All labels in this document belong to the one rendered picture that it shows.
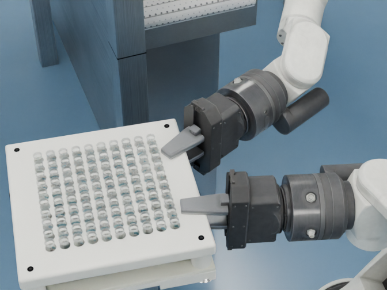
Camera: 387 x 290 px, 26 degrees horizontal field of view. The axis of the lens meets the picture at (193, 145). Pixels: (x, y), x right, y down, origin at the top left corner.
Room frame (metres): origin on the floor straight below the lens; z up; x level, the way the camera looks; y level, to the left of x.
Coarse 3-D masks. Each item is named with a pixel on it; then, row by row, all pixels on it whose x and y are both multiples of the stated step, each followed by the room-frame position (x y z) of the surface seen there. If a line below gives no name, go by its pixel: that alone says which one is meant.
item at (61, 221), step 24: (48, 168) 0.79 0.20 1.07; (96, 168) 0.79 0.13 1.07; (120, 168) 0.79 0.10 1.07; (144, 168) 0.79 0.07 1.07; (72, 192) 0.75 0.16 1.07; (96, 192) 0.75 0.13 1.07; (120, 192) 0.75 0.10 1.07; (72, 216) 0.70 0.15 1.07; (120, 216) 0.70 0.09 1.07; (144, 216) 0.71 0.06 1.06
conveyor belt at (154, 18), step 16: (144, 0) 1.46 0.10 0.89; (160, 0) 1.46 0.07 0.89; (176, 0) 1.46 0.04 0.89; (192, 0) 1.46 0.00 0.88; (208, 0) 1.46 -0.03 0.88; (224, 0) 1.47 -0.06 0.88; (240, 0) 1.48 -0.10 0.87; (144, 16) 1.41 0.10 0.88; (160, 16) 1.42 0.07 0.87; (176, 16) 1.43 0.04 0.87; (192, 16) 1.44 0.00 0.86
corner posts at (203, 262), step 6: (192, 258) 0.66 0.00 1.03; (198, 258) 0.66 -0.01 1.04; (204, 258) 0.66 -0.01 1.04; (210, 258) 0.67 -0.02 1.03; (192, 264) 0.66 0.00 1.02; (198, 264) 0.66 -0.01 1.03; (204, 264) 0.66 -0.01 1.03; (210, 264) 0.67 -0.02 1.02; (36, 288) 0.61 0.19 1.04; (42, 288) 0.62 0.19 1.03
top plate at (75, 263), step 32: (128, 128) 0.87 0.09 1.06; (160, 128) 0.87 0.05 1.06; (32, 160) 0.81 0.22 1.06; (96, 160) 0.81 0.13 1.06; (32, 192) 0.75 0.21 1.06; (64, 192) 0.75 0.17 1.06; (160, 192) 0.75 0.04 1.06; (192, 192) 0.75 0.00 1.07; (32, 224) 0.70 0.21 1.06; (96, 224) 0.69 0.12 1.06; (160, 224) 0.70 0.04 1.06; (192, 224) 0.69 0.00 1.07; (32, 256) 0.64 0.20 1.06; (64, 256) 0.64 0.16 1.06; (96, 256) 0.64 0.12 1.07; (128, 256) 0.64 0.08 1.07; (160, 256) 0.64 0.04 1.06; (192, 256) 0.65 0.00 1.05
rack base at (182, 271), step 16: (128, 272) 0.65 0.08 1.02; (144, 272) 0.65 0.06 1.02; (160, 272) 0.65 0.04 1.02; (176, 272) 0.65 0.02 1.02; (192, 272) 0.65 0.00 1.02; (208, 272) 0.66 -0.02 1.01; (48, 288) 0.63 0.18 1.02; (64, 288) 0.63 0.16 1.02; (80, 288) 0.63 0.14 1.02; (96, 288) 0.63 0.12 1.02; (112, 288) 0.63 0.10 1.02; (128, 288) 0.63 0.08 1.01; (160, 288) 0.64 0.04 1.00
